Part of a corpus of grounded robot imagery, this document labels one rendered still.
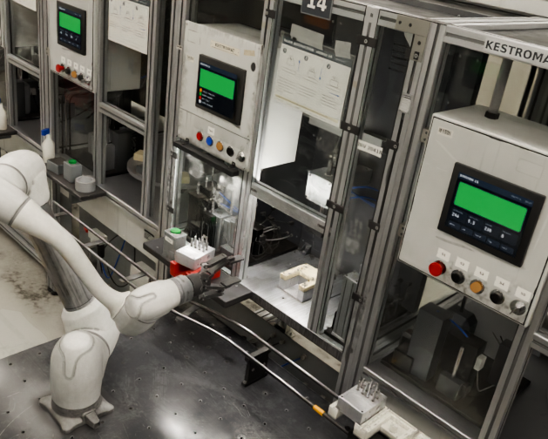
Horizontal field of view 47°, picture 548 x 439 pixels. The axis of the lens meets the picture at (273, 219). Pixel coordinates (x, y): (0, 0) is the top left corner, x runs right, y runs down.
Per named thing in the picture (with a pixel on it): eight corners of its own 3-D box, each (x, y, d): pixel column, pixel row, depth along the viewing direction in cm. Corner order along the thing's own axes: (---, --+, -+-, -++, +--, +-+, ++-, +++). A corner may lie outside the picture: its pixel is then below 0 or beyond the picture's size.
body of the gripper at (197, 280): (192, 304, 203) (215, 295, 209) (194, 281, 199) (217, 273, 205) (179, 293, 207) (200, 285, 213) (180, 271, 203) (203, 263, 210)
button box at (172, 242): (161, 254, 262) (163, 229, 257) (177, 250, 267) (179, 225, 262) (173, 263, 257) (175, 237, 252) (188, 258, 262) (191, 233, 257)
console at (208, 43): (172, 137, 256) (179, 20, 236) (225, 128, 275) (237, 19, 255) (240, 173, 230) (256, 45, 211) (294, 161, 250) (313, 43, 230)
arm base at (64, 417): (71, 442, 197) (71, 429, 194) (37, 402, 210) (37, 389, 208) (122, 417, 209) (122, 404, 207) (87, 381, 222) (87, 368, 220)
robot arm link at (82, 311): (74, 374, 218) (93, 335, 238) (118, 364, 215) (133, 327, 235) (-31, 171, 187) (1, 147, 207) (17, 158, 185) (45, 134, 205)
